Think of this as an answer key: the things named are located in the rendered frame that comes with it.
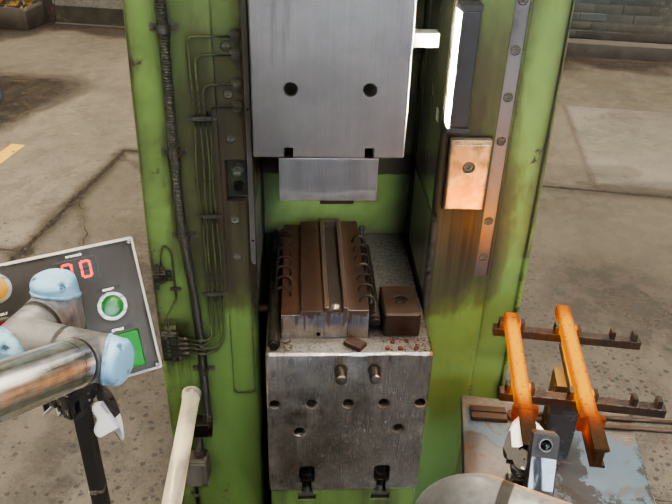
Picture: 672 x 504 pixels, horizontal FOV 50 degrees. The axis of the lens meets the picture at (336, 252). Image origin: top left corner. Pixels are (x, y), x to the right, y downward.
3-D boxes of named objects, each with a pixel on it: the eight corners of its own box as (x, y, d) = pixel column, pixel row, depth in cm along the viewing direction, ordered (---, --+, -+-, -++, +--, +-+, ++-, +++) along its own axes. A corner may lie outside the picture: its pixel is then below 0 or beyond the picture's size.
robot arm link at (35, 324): (35, 351, 104) (77, 309, 113) (-31, 337, 106) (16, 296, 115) (45, 392, 108) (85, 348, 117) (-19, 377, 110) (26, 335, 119)
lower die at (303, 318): (367, 337, 166) (369, 307, 162) (281, 337, 165) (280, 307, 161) (355, 244, 202) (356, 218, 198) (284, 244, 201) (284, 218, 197)
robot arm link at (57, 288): (13, 287, 114) (45, 260, 122) (27, 342, 120) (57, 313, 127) (56, 296, 113) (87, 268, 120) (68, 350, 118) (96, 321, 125)
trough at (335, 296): (347, 312, 162) (347, 307, 162) (324, 312, 162) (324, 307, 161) (338, 222, 198) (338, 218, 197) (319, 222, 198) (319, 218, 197)
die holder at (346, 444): (417, 488, 185) (433, 353, 162) (269, 490, 183) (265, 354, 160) (392, 350, 233) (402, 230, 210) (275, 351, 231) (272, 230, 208)
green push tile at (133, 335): (146, 364, 146) (138, 328, 146) (109, 375, 143) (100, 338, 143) (144, 363, 148) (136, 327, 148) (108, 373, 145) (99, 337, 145)
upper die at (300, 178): (376, 201, 148) (378, 158, 143) (279, 200, 147) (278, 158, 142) (361, 126, 184) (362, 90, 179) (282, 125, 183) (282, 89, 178)
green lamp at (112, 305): (123, 319, 144) (121, 301, 142) (100, 319, 144) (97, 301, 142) (127, 310, 147) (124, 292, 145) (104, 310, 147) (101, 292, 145)
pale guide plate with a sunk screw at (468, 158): (482, 210, 164) (492, 140, 155) (443, 210, 163) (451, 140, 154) (480, 206, 166) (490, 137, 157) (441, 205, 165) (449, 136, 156)
